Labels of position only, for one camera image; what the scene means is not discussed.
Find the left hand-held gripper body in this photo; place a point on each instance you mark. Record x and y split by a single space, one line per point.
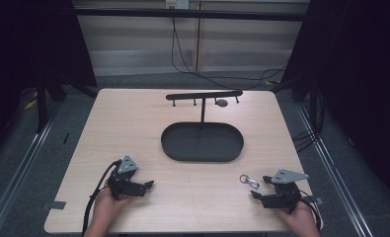
127 164

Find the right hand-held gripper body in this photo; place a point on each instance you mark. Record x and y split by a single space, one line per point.
288 194

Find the person's right hand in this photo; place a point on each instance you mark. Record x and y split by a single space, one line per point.
299 219

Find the person's left hand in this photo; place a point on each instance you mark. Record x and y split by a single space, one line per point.
105 207

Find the silver keyring with clasp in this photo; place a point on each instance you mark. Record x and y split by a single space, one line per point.
252 182

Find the grey tape piece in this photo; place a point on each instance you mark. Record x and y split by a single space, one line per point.
56 205
317 200

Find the black tray stand with hooks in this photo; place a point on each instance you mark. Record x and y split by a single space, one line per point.
202 143

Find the grey round table grommet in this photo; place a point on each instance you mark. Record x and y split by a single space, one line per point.
221 103

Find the black metal stand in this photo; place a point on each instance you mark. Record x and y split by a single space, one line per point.
41 105

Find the yellow tape strip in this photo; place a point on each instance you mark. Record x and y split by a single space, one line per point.
30 104

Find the black curtain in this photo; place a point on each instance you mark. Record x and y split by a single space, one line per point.
357 65
28 42

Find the black horizontal metal bar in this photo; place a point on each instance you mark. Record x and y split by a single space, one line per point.
189 14

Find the aluminium floor rail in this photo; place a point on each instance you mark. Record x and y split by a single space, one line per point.
334 171
21 171

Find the white wall socket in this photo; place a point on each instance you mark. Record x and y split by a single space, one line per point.
177 3

